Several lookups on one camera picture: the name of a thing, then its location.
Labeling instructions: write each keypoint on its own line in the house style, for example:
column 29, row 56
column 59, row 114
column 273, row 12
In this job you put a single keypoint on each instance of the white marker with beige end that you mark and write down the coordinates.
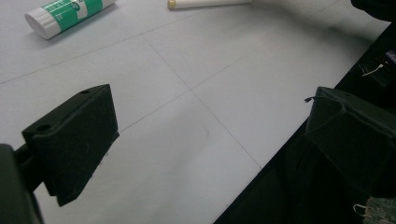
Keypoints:
column 205, row 3

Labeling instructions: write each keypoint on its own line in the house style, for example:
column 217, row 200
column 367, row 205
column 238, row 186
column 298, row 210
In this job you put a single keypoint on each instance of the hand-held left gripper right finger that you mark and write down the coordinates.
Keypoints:
column 355, row 140

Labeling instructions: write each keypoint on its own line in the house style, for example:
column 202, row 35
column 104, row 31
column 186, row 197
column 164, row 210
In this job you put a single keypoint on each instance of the white glue stick green label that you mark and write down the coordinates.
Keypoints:
column 65, row 14

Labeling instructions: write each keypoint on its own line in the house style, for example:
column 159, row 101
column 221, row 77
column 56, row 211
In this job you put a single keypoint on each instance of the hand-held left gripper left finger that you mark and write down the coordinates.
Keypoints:
column 74, row 140

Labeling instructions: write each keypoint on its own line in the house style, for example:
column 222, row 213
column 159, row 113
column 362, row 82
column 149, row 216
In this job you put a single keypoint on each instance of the dark object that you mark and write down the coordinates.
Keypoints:
column 376, row 7

